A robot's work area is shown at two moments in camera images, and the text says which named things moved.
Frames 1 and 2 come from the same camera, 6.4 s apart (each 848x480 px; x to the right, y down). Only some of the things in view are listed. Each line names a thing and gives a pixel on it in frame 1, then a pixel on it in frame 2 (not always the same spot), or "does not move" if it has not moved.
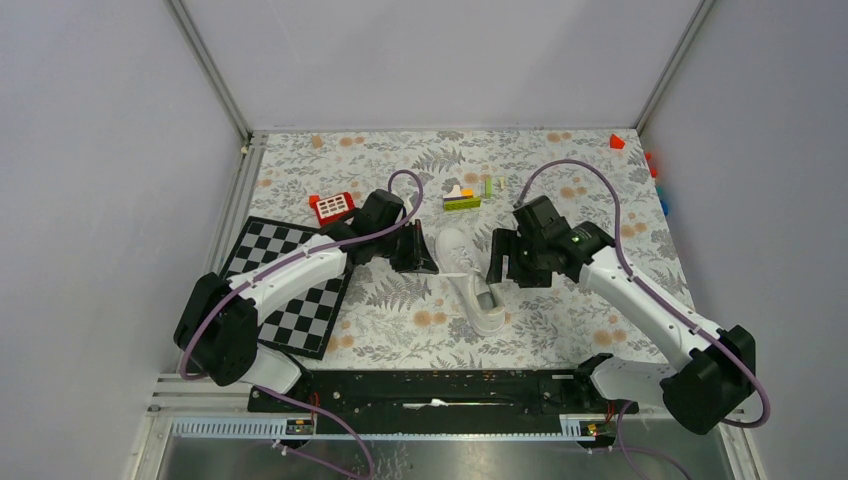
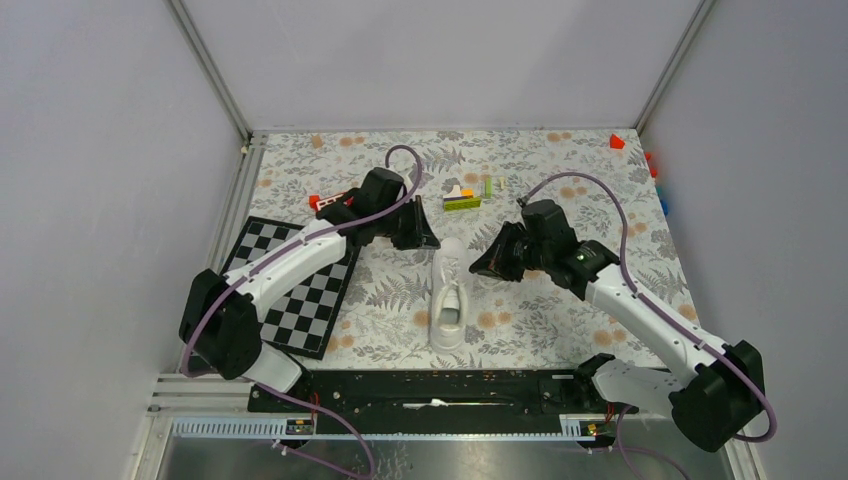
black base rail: x=434 y=394 does not move
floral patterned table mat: x=471 y=181 does not move
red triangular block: x=616 y=142 does not move
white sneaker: x=461 y=256 → x=451 y=297
